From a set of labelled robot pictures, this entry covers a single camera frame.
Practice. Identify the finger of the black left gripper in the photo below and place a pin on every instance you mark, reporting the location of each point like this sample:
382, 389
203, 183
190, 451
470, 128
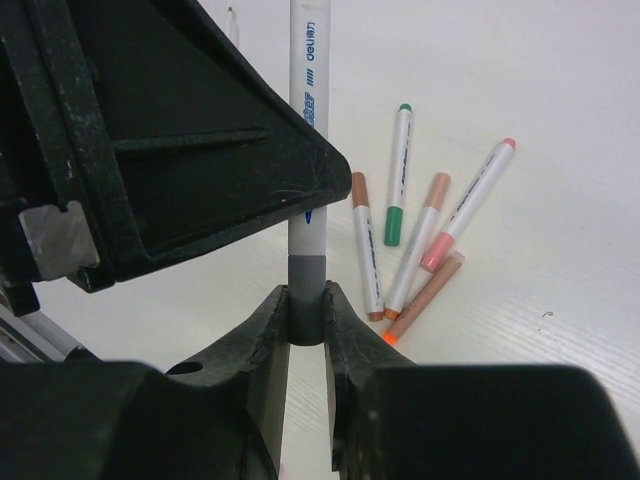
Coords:
222, 155

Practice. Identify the orange tip tan marker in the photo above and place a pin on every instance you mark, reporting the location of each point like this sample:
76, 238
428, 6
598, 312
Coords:
424, 297

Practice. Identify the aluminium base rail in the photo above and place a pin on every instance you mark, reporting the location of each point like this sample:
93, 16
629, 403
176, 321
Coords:
36, 338

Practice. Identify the brown capped white marker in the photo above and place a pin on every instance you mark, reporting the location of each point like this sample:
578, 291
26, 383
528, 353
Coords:
364, 235

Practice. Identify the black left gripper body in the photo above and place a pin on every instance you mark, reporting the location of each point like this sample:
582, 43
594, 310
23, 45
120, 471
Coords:
65, 137

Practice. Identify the green capped marker upper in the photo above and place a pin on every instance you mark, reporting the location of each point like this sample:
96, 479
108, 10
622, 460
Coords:
400, 154

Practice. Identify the pink capped white marker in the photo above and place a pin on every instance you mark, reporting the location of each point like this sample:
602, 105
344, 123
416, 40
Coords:
468, 205

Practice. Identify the beige capped white marker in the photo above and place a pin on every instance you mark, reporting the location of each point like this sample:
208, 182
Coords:
417, 244

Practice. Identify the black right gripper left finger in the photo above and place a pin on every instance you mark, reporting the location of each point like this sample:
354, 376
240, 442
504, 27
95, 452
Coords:
216, 415

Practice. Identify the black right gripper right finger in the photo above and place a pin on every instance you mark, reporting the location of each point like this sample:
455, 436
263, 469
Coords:
393, 419

